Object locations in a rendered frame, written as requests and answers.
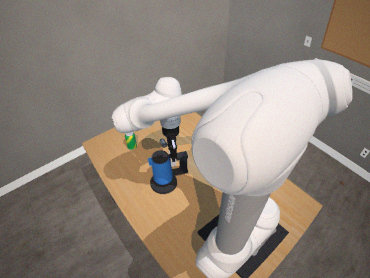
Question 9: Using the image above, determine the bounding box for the black round disc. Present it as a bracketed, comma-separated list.
[150, 176, 177, 194]

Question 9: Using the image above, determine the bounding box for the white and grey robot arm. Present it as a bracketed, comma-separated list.
[111, 60, 352, 278]

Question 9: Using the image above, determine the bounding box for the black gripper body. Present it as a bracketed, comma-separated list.
[162, 126, 179, 144]

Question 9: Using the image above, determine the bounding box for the green and yellow drink can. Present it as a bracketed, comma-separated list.
[125, 132, 137, 150]

